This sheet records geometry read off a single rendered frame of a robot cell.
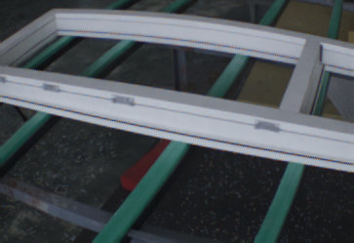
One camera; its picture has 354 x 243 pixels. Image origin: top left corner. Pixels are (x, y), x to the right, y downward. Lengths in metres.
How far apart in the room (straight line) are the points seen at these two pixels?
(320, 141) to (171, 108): 0.31
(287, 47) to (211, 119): 0.42
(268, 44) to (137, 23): 0.39
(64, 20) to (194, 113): 0.73
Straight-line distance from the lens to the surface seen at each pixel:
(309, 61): 1.13
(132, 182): 1.26
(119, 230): 0.78
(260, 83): 1.65
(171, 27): 1.37
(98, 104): 1.04
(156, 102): 0.96
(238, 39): 1.31
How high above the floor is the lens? 1.41
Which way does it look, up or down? 31 degrees down
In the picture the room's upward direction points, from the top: 4 degrees counter-clockwise
